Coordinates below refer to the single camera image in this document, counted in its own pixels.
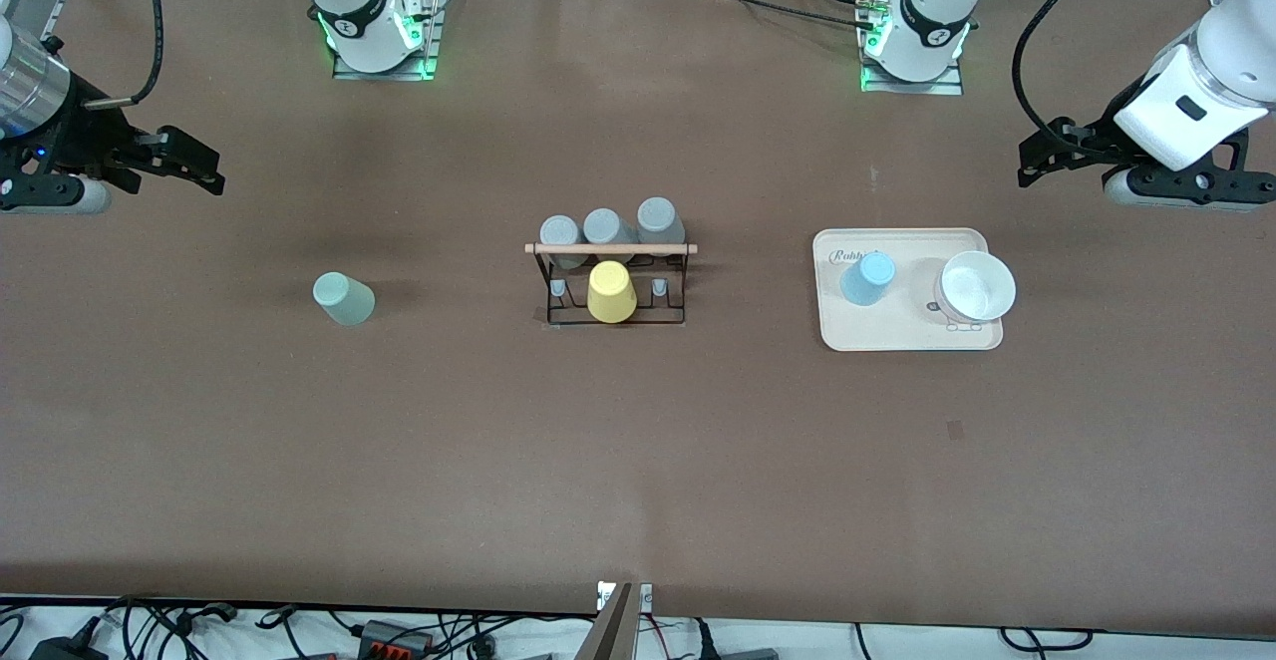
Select pale green cup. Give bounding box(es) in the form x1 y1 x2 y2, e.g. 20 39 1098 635
312 271 377 328

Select light blue cup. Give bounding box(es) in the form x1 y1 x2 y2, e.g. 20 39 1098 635
839 250 897 308

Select black cup rack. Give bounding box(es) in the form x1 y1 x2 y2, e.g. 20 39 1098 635
524 241 699 329

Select white bowl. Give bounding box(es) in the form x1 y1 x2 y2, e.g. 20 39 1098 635
933 250 1018 328

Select beige rabbit print tray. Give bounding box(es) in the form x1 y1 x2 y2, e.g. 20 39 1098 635
812 227 1005 353

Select grey cup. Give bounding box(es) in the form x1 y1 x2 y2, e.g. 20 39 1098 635
636 196 688 258
539 214 585 271
582 207 639 263

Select yellow cup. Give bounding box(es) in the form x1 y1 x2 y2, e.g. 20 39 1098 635
586 259 639 325

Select black power adapter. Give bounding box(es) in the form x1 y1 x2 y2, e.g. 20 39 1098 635
28 634 109 660

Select grey box orange connectors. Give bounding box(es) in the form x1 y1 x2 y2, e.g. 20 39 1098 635
357 619 438 660

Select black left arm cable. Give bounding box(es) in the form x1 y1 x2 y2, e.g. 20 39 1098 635
1011 0 1123 159

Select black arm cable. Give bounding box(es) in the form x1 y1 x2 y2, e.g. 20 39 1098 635
84 0 166 110
1011 0 1123 159

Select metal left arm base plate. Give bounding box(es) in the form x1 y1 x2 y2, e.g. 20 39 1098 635
859 60 966 97

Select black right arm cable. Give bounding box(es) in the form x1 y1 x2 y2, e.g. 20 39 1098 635
84 0 166 110

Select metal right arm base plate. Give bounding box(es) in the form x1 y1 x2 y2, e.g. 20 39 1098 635
331 0 446 82

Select black cable on table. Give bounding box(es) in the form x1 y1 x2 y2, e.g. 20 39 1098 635
636 0 872 30

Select white mount bracket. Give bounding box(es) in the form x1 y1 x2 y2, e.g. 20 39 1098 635
596 581 655 613

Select grey camera mount pole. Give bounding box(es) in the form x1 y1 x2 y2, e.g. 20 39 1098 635
575 583 636 660

